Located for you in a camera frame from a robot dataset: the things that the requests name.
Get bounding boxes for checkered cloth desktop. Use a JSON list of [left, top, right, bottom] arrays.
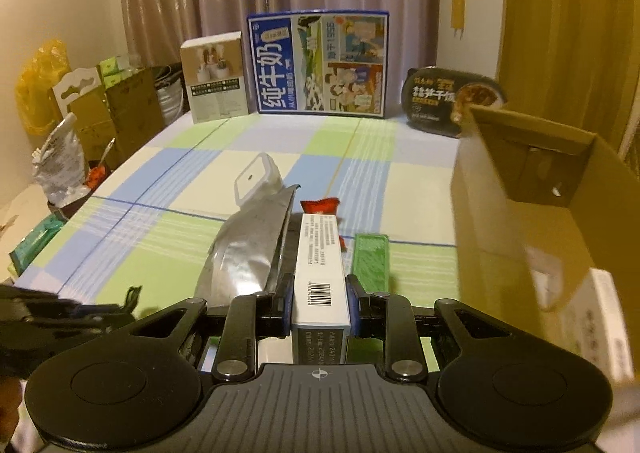
[[14, 112, 467, 386]]

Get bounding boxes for black instant rice bowl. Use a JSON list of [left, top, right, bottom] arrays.
[[401, 66, 507, 140]]

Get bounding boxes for green packet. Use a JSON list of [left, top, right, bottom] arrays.
[[350, 233, 394, 295]]

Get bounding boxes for wooden wardrobe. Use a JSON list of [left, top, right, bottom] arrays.
[[497, 0, 640, 154]]

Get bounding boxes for white square charger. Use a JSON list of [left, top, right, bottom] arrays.
[[233, 153, 282, 207]]

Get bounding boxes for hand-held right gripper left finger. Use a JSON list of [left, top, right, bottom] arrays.
[[120, 273, 293, 381]]

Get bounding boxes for yellow plastic bag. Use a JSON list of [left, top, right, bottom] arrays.
[[14, 40, 69, 135]]

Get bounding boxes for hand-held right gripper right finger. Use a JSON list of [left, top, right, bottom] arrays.
[[345, 275, 506, 381]]

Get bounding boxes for long white barcode box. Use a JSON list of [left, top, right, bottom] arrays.
[[290, 213, 352, 365]]

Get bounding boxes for red snack packet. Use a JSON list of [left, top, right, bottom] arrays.
[[300, 197, 347, 250]]

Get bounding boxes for crumpled silver white bag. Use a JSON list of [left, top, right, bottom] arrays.
[[32, 113, 89, 207]]

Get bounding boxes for silver foil bag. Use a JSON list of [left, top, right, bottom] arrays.
[[193, 183, 301, 308]]

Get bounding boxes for white striped bag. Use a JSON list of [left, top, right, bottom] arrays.
[[154, 65, 185, 125]]

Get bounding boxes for white printed box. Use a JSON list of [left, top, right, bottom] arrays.
[[557, 267, 633, 385]]

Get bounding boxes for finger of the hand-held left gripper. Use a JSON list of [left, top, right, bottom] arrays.
[[22, 286, 142, 335]]

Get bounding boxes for brown cardboard box with hanger flap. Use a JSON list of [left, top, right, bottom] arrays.
[[52, 65, 167, 170]]

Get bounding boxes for metal spoon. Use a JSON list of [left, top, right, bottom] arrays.
[[96, 137, 117, 170]]

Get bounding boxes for green tissue packets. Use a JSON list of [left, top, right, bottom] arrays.
[[99, 55, 132, 86]]

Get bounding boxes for small red packet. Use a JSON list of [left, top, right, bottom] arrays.
[[84, 165, 109, 190]]

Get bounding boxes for white product box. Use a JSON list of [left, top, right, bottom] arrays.
[[179, 32, 250, 124]]

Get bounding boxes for yellow wall hanging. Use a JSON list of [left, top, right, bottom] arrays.
[[452, 0, 468, 40]]

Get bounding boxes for blue milk carton case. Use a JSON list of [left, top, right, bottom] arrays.
[[247, 9, 390, 120]]

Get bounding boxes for teal wipes packet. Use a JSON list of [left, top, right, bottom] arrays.
[[9, 212, 69, 277]]

